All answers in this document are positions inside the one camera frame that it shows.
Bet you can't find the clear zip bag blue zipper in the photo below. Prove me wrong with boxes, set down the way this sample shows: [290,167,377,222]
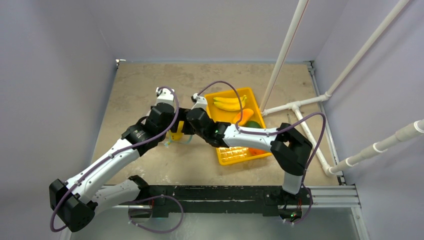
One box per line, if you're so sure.
[164,121,193,148]

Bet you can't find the yellow lemon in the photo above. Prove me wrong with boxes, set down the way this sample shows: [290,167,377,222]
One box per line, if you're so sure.
[169,121,184,142]

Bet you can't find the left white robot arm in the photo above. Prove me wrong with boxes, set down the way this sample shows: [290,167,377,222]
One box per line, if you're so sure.
[48,102,180,232]

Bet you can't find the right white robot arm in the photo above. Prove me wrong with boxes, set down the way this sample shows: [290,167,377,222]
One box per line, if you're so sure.
[185,108,313,204]

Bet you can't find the yellow banana bunch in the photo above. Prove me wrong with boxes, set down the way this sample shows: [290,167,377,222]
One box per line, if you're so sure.
[213,95,247,112]

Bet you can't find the yellow plastic tray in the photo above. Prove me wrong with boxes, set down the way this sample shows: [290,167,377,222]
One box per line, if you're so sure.
[204,87,272,166]

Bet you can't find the orange yellow mango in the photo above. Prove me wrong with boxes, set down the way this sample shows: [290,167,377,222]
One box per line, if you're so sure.
[231,108,255,126]

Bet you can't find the green avocado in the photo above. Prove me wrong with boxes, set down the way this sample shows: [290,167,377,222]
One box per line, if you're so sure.
[243,120,262,129]

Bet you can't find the orange fruit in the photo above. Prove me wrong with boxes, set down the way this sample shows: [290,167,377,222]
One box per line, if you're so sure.
[248,147,268,156]

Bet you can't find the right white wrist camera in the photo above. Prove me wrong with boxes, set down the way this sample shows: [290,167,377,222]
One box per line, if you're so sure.
[191,93,208,111]

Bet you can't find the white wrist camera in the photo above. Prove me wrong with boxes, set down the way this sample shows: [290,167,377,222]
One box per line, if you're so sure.
[150,87,175,108]
[191,93,208,111]

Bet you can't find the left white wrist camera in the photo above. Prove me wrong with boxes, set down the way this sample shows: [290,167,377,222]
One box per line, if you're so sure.
[150,87,175,108]

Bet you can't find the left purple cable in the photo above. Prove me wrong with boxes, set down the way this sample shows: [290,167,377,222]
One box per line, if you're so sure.
[49,86,180,233]

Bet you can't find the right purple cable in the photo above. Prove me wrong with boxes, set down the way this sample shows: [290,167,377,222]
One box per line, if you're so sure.
[197,80,328,226]

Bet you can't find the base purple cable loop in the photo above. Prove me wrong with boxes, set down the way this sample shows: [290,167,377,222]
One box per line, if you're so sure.
[127,196,184,235]

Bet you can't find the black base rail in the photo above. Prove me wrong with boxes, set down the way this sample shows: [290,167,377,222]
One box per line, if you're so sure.
[128,175,313,220]

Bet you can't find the aluminium frame rail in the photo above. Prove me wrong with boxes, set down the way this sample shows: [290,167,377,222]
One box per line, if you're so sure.
[305,60,370,240]

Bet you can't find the white pvc pipe frame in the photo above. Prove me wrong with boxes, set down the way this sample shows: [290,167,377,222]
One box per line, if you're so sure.
[259,0,424,177]

